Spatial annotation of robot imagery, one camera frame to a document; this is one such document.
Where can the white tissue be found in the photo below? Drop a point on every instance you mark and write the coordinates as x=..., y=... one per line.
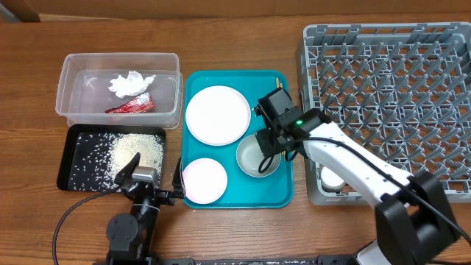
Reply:
x=133, y=85

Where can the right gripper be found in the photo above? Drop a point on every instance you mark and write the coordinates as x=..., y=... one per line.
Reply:
x=267, y=142

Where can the grey bowl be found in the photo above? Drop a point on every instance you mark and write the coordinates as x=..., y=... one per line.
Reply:
x=249, y=157

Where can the black tray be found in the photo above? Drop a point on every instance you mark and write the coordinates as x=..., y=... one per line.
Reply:
x=75, y=130

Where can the spilled rice grains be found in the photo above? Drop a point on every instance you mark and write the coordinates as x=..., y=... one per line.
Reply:
x=99, y=157

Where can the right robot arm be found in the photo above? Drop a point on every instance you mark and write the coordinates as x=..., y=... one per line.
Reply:
x=414, y=220

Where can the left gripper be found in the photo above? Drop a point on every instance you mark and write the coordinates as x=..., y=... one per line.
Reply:
x=179, y=188

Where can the clear plastic bin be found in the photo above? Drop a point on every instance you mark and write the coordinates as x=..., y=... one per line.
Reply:
x=84, y=96

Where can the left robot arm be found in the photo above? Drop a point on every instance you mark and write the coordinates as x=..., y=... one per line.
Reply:
x=130, y=234

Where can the small white cup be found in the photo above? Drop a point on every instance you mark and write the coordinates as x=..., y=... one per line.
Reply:
x=330, y=181

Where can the grey dish rack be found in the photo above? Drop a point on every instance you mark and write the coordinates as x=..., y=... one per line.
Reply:
x=402, y=91

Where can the red snack wrapper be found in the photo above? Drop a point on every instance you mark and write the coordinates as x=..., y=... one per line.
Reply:
x=140, y=104

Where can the large white plate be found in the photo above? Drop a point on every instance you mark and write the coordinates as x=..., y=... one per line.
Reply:
x=218, y=115

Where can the teal serving tray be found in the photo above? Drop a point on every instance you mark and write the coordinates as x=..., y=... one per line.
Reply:
x=243, y=191

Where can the small pink-white plate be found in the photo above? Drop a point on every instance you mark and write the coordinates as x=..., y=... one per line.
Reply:
x=205, y=181

